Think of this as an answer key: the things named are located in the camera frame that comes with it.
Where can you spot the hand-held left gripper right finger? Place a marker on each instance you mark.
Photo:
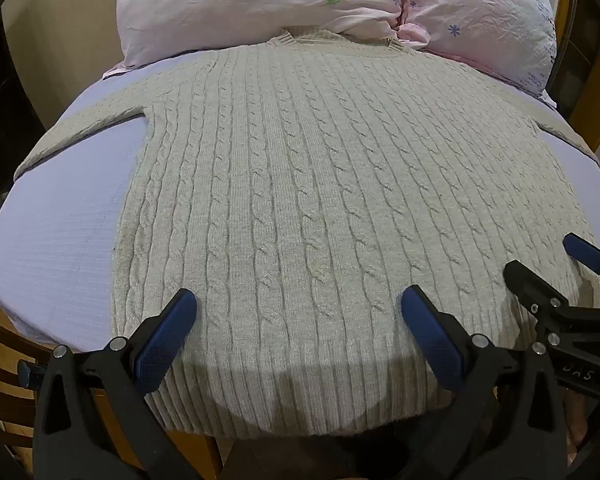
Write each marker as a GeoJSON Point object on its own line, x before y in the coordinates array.
{"type": "Point", "coordinates": [429, 336]}

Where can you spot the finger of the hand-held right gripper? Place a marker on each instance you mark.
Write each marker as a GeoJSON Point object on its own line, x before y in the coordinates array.
{"type": "Point", "coordinates": [527, 280]}
{"type": "Point", "coordinates": [586, 254]}

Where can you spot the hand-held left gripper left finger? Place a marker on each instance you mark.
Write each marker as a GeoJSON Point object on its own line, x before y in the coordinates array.
{"type": "Point", "coordinates": [166, 336]}

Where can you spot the lavender bed sheet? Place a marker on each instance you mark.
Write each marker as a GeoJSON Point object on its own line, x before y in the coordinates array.
{"type": "Point", "coordinates": [70, 225]}

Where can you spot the pink floral pillow right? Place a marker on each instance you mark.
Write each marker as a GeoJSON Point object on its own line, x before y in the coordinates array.
{"type": "Point", "coordinates": [485, 15]}

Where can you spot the pink floral pillow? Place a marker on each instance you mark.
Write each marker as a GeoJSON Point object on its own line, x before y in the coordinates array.
{"type": "Point", "coordinates": [240, 5]}
{"type": "Point", "coordinates": [485, 15]}

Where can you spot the dark cabinet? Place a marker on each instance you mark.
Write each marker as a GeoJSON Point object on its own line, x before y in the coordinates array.
{"type": "Point", "coordinates": [5, 125]}

